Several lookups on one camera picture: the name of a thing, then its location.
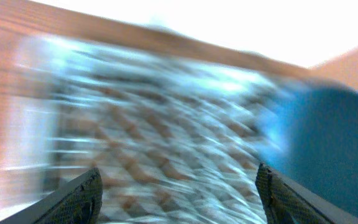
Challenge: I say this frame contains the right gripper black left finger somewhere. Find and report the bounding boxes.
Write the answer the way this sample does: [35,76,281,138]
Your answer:
[0,168,103,224]

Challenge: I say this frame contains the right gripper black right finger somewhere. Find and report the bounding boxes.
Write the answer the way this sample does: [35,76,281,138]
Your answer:
[255,163,358,224]

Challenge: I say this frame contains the dark blue plate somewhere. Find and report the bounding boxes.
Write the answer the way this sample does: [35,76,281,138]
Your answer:
[258,86,358,218]

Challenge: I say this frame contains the grey dishwasher rack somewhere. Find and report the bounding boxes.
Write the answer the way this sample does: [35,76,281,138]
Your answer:
[0,36,279,223]

